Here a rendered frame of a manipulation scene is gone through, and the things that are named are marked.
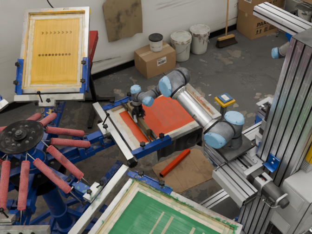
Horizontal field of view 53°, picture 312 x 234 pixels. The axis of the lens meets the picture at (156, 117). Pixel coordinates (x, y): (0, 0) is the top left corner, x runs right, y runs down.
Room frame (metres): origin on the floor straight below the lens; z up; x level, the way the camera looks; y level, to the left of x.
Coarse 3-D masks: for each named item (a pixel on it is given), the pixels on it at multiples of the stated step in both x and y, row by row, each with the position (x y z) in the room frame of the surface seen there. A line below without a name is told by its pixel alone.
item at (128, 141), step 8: (192, 88) 2.16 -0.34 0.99; (200, 96) 2.04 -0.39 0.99; (208, 104) 1.93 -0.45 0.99; (216, 112) 1.83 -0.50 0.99; (112, 120) 1.82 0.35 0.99; (120, 128) 1.72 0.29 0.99; (184, 128) 1.68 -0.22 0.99; (192, 128) 1.67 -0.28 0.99; (128, 136) 1.63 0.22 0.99; (176, 136) 1.61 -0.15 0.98; (128, 144) 1.55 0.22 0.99
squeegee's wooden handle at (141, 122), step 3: (129, 102) 1.95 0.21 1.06; (129, 105) 1.91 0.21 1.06; (129, 108) 1.89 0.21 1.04; (132, 108) 1.87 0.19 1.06; (129, 111) 1.90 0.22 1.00; (138, 117) 1.76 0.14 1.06; (138, 120) 1.74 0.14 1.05; (141, 120) 1.73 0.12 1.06; (138, 123) 1.75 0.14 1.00; (141, 123) 1.70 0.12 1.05; (144, 123) 1.69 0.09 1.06; (141, 126) 1.70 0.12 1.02; (144, 126) 1.66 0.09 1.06; (147, 126) 1.66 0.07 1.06; (144, 129) 1.65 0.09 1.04; (147, 129) 1.63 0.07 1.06; (147, 132) 1.62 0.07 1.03; (147, 135) 1.62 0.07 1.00
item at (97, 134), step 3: (96, 132) 1.65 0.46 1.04; (99, 132) 1.64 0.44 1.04; (87, 135) 1.62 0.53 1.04; (90, 135) 1.62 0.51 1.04; (93, 135) 1.62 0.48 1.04; (96, 135) 1.62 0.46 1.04; (99, 135) 1.61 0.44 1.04; (102, 135) 1.62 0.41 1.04; (87, 138) 1.59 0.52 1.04; (90, 138) 1.59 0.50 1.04; (93, 138) 1.59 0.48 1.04; (96, 138) 1.59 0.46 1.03; (90, 141) 1.57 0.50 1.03; (93, 141) 1.58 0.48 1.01; (96, 141) 1.59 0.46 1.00
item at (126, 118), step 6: (162, 96) 2.12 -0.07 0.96; (156, 102) 2.04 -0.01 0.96; (144, 108) 1.97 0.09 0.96; (120, 114) 1.92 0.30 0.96; (126, 114) 1.91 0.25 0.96; (150, 114) 1.89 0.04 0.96; (126, 120) 1.84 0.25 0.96; (132, 120) 1.84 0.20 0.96; (144, 120) 1.83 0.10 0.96; (132, 126) 1.77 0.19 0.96
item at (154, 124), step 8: (152, 120) 1.82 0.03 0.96; (184, 120) 1.80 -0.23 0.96; (192, 120) 1.79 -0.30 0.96; (136, 128) 1.74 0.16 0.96; (152, 128) 1.73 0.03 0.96; (160, 128) 1.73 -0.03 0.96; (168, 128) 1.72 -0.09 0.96; (176, 128) 1.72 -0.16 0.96; (136, 136) 1.65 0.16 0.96; (144, 136) 1.65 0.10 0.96
